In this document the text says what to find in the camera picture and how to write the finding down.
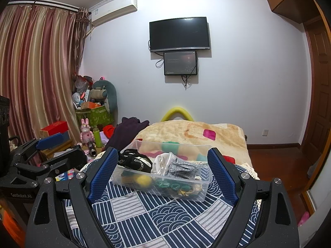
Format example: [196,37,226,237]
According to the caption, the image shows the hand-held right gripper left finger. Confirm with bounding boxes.
[26,147,119,248]

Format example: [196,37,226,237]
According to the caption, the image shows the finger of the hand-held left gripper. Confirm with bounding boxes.
[16,146,88,183]
[10,132,65,166]

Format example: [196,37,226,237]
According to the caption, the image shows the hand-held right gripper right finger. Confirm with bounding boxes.
[207,148,300,248]

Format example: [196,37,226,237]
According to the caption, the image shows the clear plastic storage bin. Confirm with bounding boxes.
[112,141,213,202]

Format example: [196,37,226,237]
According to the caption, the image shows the grey patterned cloth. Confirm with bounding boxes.
[165,152,200,179]

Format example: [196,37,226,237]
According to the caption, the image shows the yellow plush ball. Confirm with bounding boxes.
[136,175,151,187]

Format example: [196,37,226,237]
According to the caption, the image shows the green knit glove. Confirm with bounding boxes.
[155,179,182,191]

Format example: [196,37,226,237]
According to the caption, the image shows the white drawstring bag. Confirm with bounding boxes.
[151,153,171,175]

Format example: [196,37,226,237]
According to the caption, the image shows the red box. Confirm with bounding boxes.
[40,121,69,138]

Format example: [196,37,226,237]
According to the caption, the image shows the colourful printed papers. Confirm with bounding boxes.
[55,169,78,182]

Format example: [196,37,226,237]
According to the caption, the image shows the black flashlight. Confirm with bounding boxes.
[86,141,98,157]

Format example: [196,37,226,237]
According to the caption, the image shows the cream lace cloth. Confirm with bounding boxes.
[78,157,260,182]

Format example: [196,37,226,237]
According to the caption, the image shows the pink bunny toy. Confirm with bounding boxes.
[80,118,95,148]

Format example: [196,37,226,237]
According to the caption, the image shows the green bottle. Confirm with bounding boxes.
[94,128,103,148]

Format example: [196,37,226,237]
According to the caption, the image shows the red knit hat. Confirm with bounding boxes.
[103,125,116,139]

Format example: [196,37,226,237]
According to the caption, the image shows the dark purple garment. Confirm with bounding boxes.
[105,117,150,152]

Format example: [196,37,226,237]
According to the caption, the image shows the green fabric storage box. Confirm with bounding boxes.
[76,106,114,130]

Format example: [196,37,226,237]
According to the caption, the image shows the orange cardboard box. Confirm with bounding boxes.
[81,101,103,110]

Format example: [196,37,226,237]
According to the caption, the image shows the beige printed blanket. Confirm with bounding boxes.
[134,121,246,166]

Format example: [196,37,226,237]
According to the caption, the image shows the red plastic bag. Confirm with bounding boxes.
[74,75,94,94]

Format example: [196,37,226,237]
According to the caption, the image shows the striped red gold curtain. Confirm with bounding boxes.
[0,4,90,145]

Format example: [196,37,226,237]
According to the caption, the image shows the navy patterned cloth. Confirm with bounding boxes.
[62,157,262,248]

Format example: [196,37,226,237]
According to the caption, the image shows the grey plush toy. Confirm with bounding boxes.
[92,79,118,113]

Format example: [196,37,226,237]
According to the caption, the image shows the pink slipper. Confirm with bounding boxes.
[297,211,310,227]

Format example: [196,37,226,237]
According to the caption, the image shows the white door panel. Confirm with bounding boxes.
[306,157,331,213]

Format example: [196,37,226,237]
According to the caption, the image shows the small black monitor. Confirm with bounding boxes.
[163,51,198,76]

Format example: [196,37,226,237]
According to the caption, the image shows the brown wooden door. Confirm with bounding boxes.
[301,15,331,166]

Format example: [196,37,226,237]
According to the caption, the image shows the curtain rod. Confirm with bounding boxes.
[7,0,90,12]

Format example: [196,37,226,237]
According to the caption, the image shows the white air conditioner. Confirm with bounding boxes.
[88,0,138,27]

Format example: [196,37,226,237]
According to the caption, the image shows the yellow foam ring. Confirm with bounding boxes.
[161,106,193,122]

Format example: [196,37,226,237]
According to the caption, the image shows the black wall television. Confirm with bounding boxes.
[149,17,211,53]

